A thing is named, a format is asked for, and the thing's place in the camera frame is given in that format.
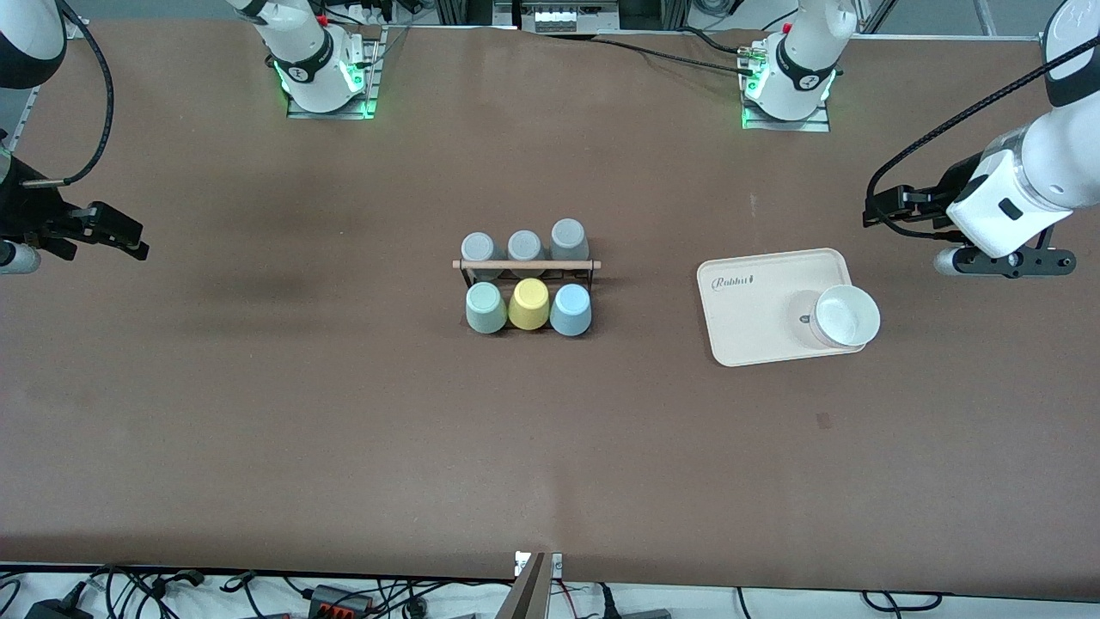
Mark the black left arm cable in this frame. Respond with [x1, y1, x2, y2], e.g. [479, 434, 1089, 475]
[862, 33, 1100, 243]

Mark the pale green cup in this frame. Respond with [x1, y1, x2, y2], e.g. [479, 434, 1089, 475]
[464, 281, 509, 336]

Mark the black power adapter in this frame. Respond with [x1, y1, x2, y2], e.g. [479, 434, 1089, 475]
[23, 597, 95, 619]

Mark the black cable on table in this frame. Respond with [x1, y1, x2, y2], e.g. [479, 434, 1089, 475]
[591, 31, 759, 76]

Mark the cream plastic tray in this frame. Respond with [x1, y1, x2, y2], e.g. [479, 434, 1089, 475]
[696, 248, 870, 369]

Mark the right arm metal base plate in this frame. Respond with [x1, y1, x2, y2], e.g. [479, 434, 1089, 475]
[285, 25, 386, 121]

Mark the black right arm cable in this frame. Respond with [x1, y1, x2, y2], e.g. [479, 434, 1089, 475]
[21, 0, 116, 187]

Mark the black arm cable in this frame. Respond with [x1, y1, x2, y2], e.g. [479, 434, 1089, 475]
[21, 0, 116, 187]
[862, 33, 1100, 243]

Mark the white power strip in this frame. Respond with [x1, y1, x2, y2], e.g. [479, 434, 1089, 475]
[522, 0, 622, 34]

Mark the light blue cup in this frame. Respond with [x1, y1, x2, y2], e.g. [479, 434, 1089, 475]
[548, 283, 593, 338]

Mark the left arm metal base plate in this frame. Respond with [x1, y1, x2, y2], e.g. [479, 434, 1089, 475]
[740, 38, 833, 133]

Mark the black box with orange connectors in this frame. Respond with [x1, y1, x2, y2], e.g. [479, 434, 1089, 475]
[307, 584, 377, 617]

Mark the white bowl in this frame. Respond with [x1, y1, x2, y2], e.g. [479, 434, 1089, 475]
[809, 284, 883, 350]

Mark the grey cup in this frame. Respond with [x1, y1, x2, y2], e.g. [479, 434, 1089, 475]
[461, 231, 504, 282]
[506, 229, 547, 278]
[549, 218, 591, 269]

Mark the black wire cup rack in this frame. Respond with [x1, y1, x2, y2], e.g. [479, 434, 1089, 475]
[452, 255, 603, 334]

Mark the yellow cup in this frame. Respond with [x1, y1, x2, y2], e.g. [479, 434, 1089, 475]
[508, 277, 552, 332]

